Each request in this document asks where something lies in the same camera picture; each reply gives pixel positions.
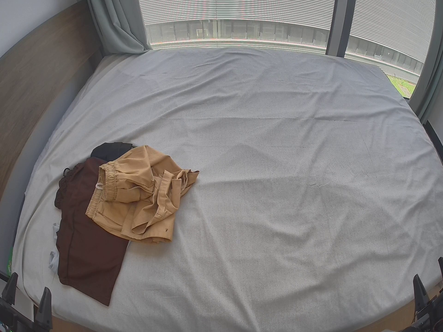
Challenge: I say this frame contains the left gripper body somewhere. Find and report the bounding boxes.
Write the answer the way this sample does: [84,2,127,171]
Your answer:
[0,298,53,332]

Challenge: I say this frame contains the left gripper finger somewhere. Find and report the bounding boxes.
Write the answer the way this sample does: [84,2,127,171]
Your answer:
[1,272,19,305]
[36,286,53,326]

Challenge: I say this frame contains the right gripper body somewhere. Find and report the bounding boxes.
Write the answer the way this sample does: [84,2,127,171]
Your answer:
[412,291,443,332]

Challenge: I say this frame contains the tan shorts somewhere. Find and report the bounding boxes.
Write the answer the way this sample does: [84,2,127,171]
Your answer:
[85,145,200,245]

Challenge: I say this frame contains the bed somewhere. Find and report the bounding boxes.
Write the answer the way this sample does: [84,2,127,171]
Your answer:
[0,0,443,332]

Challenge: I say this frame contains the white garment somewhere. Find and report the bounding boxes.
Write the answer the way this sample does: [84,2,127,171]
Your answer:
[48,222,62,277]

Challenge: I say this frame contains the brown waffle garment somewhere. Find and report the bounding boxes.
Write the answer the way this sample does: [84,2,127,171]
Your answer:
[54,158,131,306]

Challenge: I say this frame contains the black garment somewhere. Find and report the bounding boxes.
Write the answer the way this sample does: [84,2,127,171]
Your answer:
[91,142,134,160]

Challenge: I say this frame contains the grey-green curtain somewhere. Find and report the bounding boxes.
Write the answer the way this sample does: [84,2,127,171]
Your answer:
[409,0,443,124]
[82,0,153,53]

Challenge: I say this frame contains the window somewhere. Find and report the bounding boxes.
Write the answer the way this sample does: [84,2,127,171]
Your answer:
[133,0,436,99]

